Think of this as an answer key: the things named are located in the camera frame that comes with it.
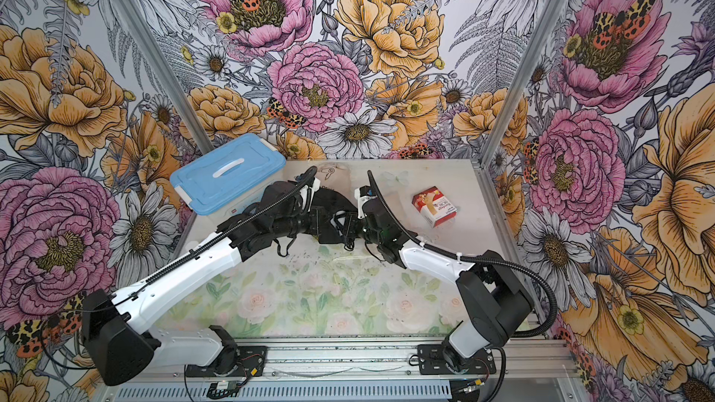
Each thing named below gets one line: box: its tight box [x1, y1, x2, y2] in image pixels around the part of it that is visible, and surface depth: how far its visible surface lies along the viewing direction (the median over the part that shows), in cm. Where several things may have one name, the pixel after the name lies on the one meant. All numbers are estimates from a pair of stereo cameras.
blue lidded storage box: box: [169, 133, 287, 227], surface depth 96 cm
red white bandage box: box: [411, 186, 458, 228], surface depth 104 cm
